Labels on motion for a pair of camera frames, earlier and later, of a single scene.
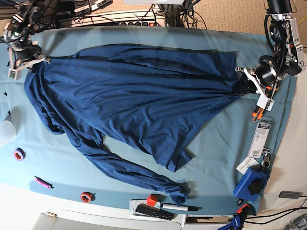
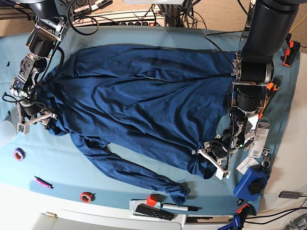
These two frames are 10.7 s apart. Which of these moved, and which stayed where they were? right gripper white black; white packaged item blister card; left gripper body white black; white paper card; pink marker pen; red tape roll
Moved: right gripper white black; left gripper body white black
Stayed: white paper card; pink marker pen; red tape roll; white packaged item blister card
